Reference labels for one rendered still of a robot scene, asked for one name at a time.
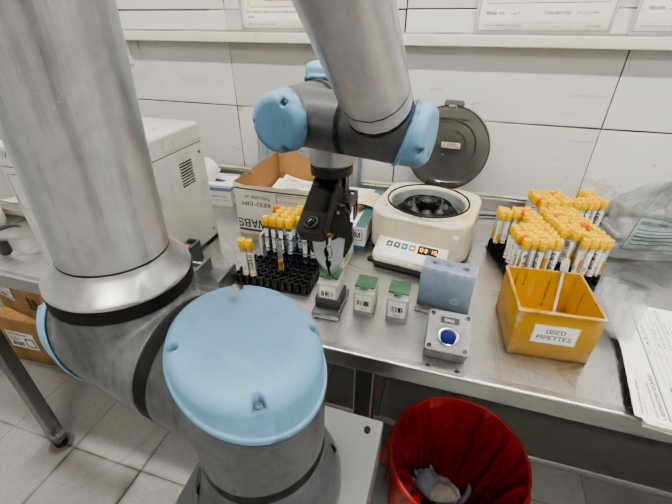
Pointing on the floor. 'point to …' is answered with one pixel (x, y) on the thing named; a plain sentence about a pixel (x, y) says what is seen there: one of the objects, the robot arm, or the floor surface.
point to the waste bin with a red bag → (456, 453)
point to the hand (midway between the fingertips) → (329, 270)
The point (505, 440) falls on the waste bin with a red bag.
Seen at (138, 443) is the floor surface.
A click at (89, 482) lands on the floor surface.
